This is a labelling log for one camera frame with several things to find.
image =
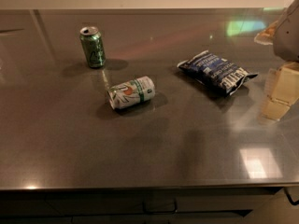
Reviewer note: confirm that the green soda can upright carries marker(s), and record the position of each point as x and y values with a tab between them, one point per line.
91	41

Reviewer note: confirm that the blue chip bag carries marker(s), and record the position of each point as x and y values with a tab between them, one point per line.
215	72

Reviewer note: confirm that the black drawer handle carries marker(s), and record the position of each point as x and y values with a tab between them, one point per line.
160	206

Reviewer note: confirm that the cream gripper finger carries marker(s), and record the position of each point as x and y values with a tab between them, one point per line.
281	90
266	36

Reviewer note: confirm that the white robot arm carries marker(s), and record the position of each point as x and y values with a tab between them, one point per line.
286	38

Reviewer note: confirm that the white 7up can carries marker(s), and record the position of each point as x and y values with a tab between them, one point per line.
133	92

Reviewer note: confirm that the dark cabinet drawer front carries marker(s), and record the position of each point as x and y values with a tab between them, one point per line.
124	206

